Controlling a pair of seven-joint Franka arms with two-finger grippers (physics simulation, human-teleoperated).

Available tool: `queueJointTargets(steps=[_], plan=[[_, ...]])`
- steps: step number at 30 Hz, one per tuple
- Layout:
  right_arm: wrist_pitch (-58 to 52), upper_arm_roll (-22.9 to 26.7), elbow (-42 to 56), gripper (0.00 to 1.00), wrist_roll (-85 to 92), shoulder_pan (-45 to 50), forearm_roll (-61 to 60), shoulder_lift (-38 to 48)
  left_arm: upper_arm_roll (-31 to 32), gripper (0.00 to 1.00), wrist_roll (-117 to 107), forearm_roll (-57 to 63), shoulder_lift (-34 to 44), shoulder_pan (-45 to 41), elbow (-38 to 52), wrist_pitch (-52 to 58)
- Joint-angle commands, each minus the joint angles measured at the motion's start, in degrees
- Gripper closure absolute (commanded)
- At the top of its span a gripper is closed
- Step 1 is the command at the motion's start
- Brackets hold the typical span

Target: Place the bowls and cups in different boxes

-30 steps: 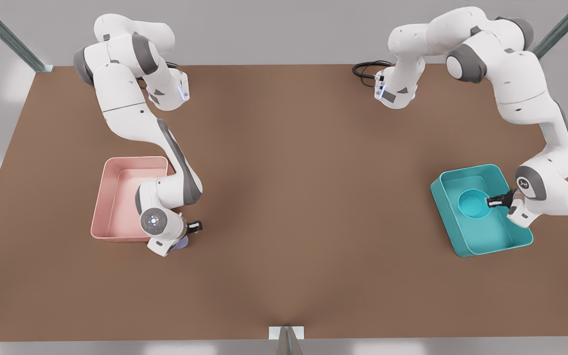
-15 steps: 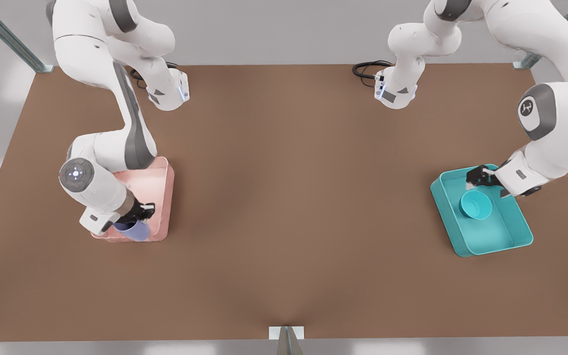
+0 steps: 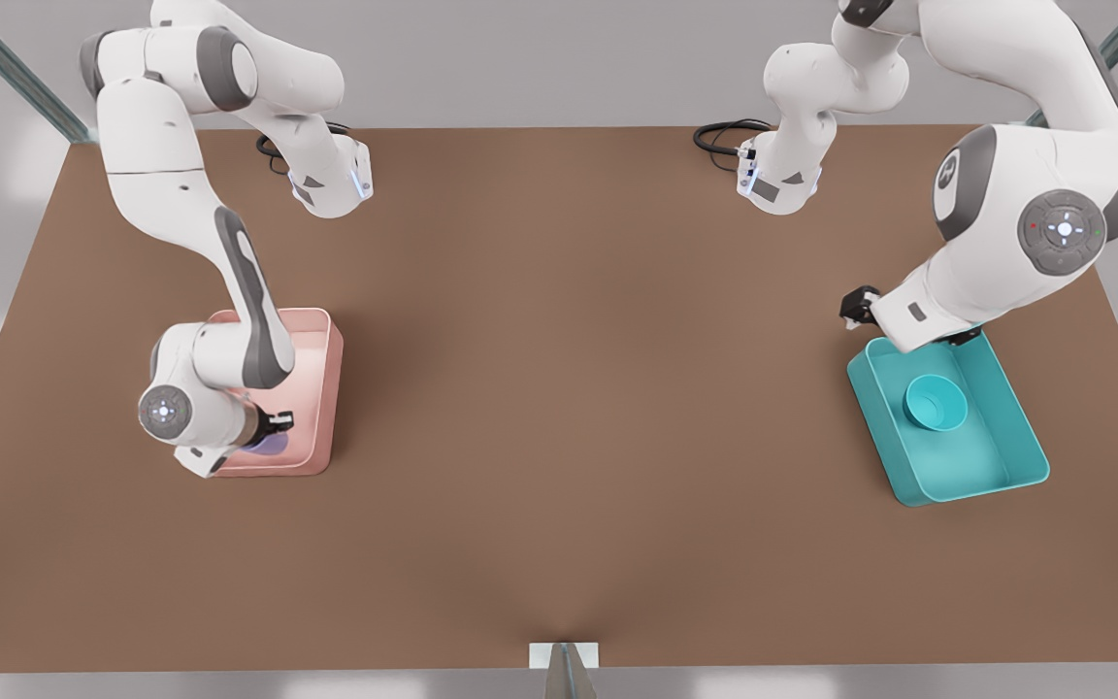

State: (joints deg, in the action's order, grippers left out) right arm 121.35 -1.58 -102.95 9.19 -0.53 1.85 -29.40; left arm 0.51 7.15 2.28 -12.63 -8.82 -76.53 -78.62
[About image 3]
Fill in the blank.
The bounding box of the black cable loop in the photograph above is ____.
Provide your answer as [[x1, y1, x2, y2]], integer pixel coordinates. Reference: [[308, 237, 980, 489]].
[[693, 118, 775, 177], [256, 121, 353, 178]]

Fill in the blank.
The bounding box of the pink plastic box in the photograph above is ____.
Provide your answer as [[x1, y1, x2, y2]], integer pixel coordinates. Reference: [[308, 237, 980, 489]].
[[202, 308, 345, 478]]

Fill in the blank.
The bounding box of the silver frame post with foot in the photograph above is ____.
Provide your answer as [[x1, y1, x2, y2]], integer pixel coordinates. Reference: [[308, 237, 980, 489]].
[[529, 641, 602, 699]]

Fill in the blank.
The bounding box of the teal bowl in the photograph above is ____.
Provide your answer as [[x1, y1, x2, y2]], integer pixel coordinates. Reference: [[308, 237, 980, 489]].
[[903, 374, 970, 434]]

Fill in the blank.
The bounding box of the teal plastic box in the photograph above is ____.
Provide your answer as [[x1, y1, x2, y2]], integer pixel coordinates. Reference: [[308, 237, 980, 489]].
[[846, 329, 1051, 508]]

